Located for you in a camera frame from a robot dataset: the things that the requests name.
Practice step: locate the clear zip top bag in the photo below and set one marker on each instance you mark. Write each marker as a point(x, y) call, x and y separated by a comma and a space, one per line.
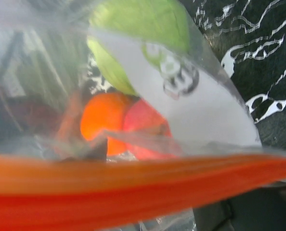
point(52, 179)

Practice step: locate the red fake peach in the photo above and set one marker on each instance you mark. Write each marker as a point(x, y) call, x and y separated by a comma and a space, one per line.
point(144, 118)

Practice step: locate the orange fake fruit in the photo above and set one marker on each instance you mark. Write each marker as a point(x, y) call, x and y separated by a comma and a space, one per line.
point(104, 111)

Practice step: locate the pale green fake cabbage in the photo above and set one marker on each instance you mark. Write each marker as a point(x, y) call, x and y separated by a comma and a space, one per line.
point(161, 21)

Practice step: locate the black marble pattern mat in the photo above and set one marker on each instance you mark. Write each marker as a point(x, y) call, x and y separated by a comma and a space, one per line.
point(249, 39)

